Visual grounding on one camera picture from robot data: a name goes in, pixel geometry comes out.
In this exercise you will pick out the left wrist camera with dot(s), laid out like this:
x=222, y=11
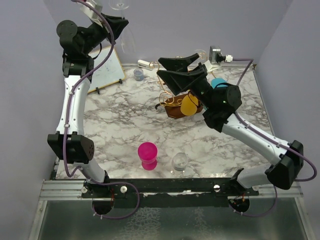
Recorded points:
x=97, y=5

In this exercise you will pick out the small clear blue cup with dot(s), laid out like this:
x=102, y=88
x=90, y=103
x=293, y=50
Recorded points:
x=138, y=74

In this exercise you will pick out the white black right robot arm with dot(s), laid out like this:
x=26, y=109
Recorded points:
x=221, y=101

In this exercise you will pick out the white whiteboard eraser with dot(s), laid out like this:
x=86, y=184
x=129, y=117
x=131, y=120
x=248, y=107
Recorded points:
x=143, y=64

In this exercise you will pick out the clear wine glass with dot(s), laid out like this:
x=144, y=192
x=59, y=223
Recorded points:
x=203, y=57

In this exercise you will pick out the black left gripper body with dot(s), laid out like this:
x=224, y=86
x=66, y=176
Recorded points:
x=93, y=35

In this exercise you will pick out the pink plastic wine glass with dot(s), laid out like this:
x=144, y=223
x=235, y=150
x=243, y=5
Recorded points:
x=147, y=153

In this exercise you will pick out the blue plastic wine glass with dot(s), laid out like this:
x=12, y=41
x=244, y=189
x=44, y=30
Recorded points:
x=218, y=83

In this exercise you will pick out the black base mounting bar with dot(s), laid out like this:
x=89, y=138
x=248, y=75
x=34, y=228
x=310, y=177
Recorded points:
x=164, y=192

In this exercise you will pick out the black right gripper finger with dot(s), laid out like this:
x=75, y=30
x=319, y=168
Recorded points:
x=178, y=81
x=178, y=64

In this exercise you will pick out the yellow plastic wine glass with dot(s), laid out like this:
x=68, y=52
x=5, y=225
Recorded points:
x=189, y=105

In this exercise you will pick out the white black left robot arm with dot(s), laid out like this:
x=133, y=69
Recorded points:
x=69, y=142

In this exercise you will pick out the small whiteboard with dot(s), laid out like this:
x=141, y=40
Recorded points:
x=109, y=73

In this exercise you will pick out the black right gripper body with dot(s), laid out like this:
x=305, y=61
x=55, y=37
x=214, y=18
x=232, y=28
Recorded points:
x=203, y=91

